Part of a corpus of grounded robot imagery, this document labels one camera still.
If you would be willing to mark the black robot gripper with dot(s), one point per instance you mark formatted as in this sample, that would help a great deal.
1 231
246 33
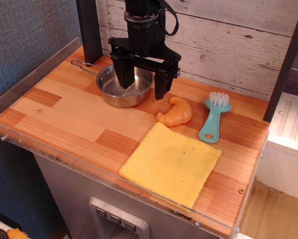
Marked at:
145 48

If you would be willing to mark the yellow towel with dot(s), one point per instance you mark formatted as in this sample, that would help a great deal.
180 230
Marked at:
171 165

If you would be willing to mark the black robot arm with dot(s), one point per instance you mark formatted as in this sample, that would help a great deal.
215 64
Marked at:
147 11

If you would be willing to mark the orange toy croissant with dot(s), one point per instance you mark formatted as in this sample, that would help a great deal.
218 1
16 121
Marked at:
180 113

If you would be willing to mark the teal dish brush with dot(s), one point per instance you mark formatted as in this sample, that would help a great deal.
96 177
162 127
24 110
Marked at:
217 103

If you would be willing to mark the grey cabinet with dispenser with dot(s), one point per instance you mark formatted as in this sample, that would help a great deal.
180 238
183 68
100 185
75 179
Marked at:
92 209

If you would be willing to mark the clear acrylic edge guard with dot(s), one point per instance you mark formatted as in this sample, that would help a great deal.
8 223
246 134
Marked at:
219 206

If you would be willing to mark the orange object bottom left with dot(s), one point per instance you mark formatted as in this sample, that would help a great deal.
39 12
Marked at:
16 234

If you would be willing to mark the dark left shelf post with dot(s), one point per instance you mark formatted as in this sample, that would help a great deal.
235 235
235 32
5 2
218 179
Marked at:
90 30

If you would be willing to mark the dark shelf post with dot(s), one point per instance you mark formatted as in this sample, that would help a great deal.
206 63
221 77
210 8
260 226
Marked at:
282 77
90 30

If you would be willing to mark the dark right shelf post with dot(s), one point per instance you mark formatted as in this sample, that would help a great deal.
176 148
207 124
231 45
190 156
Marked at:
282 77

